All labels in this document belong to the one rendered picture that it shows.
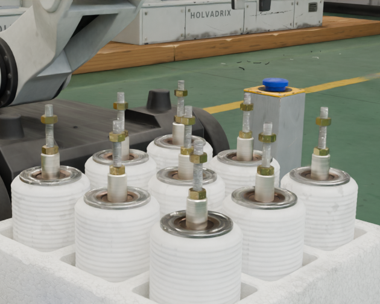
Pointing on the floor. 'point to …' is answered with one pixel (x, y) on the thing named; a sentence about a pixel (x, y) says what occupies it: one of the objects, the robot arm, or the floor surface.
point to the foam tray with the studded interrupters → (379, 271)
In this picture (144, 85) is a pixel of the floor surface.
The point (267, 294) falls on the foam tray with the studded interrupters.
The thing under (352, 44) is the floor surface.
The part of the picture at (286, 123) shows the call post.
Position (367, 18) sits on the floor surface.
